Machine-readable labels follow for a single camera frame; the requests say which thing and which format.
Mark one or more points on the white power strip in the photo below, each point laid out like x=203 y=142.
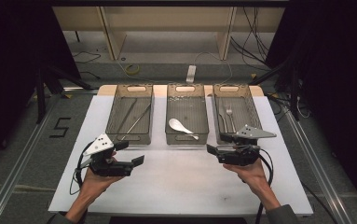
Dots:
x=191 y=73

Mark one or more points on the black curtain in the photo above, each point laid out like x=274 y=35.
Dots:
x=11 y=62
x=337 y=77

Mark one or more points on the black metal stand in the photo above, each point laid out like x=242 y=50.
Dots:
x=294 y=93
x=41 y=93

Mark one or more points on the person's right hand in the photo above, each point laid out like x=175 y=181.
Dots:
x=254 y=175

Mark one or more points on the person's left hand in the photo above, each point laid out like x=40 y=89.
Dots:
x=97 y=183

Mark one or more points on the clear grey plastic bin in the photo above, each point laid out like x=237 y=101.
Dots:
x=244 y=109
x=187 y=109
x=126 y=124

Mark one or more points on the steel fork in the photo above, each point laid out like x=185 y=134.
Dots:
x=230 y=113

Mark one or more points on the steel chopstick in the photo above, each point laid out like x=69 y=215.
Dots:
x=137 y=120
x=126 y=115

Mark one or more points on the aluminium floor rail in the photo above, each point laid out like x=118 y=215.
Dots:
x=20 y=161
x=316 y=161

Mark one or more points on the yellow tape roll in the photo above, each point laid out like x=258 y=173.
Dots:
x=132 y=69

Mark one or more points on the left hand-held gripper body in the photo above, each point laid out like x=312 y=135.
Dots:
x=111 y=168

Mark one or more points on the beige wooden shelf unit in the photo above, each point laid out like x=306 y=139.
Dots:
x=167 y=21

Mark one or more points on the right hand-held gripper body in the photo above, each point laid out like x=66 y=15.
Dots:
x=238 y=155

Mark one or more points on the white ceramic spoon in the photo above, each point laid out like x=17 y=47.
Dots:
x=176 y=124

